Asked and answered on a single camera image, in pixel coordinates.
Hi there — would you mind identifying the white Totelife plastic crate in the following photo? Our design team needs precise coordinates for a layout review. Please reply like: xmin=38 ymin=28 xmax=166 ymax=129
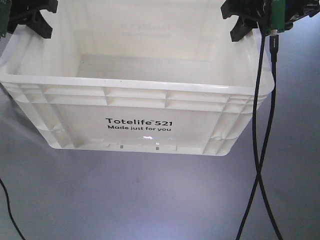
xmin=0 ymin=0 xmax=261 ymax=156

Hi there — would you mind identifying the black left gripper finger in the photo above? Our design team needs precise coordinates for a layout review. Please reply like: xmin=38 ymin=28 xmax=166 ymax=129
xmin=14 ymin=0 xmax=58 ymax=39
xmin=7 ymin=4 xmax=32 ymax=33

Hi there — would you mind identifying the black cable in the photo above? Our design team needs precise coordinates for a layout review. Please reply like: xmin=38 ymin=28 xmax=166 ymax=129
xmin=252 ymin=29 xmax=286 ymax=240
xmin=236 ymin=21 xmax=267 ymax=240
xmin=0 ymin=176 xmax=26 ymax=240

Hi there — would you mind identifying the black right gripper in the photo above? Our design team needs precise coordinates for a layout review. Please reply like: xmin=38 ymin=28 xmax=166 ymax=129
xmin=220 ymin=0 xmax=320 ymax=42

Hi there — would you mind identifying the green circuit board right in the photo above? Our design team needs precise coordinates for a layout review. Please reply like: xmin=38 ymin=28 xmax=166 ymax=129
xmin=266 ymin=0 xmax=286 ymax=35

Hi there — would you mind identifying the green circuit board left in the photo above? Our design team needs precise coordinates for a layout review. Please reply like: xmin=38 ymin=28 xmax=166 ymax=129
xmin=0 ymin=0 xmax=12 ymax=38

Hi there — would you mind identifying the green circuit board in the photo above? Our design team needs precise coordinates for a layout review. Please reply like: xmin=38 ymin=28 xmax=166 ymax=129
xmin=0 ymin=0 xmax=12 ymax=38
xmin=266 ymin=0 xmax=286 ymax=35

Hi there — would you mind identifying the black cable left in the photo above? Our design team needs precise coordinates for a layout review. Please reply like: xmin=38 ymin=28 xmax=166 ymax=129
xmin=0 ymin=176 xmax=26 ymax=240

